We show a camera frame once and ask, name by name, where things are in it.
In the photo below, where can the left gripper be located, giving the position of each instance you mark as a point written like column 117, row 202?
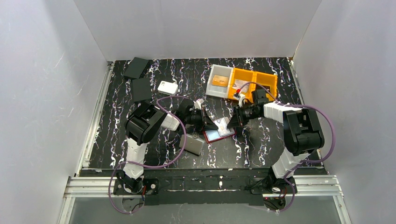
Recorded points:
column 202, row 117

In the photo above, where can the silver metal card case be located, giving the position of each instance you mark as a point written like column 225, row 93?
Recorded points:
column 192, row 144

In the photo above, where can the aluminium frame rail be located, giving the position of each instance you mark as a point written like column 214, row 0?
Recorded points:
column 319, row 200

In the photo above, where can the yellow middle plastic bin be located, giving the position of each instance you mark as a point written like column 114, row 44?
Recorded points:
column 238, row 78

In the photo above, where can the white square device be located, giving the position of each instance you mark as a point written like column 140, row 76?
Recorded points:
column 168, row 88

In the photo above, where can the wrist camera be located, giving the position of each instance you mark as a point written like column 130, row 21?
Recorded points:
column 240, row 97
column 198, row 104

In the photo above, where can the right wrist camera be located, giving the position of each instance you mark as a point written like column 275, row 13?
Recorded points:
column 240, row 97

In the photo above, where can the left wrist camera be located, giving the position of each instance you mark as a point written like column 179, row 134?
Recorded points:
column 198, row 104

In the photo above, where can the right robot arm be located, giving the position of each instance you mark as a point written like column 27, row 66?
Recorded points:
column 302, row 134

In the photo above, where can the red leather card holder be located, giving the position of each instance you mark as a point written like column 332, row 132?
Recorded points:
column 212, row 135

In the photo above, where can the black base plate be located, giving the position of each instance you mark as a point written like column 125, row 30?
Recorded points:
column 203, row 186

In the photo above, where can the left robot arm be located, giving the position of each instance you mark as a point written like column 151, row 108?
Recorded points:
column 144, row 122

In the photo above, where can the white plastic bin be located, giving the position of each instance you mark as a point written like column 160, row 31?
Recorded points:
column 217, row 91

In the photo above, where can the black box far corner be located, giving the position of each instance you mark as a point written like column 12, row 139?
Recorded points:
column 137, row 68

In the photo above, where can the black box near device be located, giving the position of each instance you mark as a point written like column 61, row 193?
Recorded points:
column 141, row 90

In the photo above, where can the yellow right plastic bin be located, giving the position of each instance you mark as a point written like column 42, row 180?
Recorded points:
column 269, row 81

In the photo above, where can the yellow plastic bin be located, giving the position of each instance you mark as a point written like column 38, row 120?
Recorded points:
column 238, row 78
column 269, row 81

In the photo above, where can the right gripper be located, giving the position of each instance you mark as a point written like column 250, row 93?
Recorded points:
column 239, row 115

